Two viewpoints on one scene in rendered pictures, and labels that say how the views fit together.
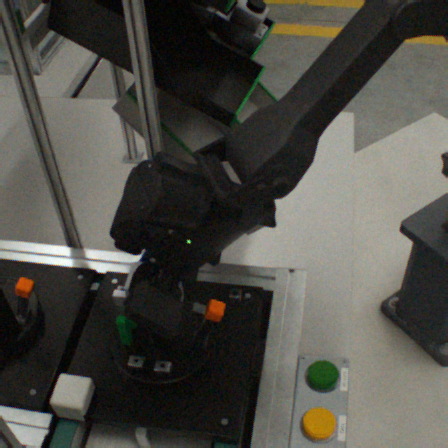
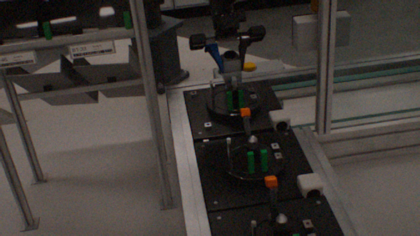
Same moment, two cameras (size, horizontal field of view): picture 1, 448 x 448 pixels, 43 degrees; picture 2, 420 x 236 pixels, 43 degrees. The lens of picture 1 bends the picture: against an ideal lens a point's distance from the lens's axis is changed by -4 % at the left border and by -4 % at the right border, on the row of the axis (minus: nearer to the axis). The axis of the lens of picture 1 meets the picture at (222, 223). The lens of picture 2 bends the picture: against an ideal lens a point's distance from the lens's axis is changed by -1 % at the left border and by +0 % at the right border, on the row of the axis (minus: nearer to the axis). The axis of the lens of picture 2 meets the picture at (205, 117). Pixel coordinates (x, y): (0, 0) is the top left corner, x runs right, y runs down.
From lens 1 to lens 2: 1.47 m
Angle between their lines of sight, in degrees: 78
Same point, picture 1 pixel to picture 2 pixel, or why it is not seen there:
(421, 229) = (155, 32)
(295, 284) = (175, 87)
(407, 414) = not seen: hidden behind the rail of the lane
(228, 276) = (176, 107)
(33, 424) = (300, 132)
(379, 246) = (116, 101)
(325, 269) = (138, 113)
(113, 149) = not seen: outside the picture
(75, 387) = (277, 113)
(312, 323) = not seen: hidden behind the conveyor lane
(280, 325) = (203, 85)
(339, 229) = (105, 114)
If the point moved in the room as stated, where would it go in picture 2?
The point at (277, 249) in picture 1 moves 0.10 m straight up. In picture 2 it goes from (126, 131) to (120, 102)
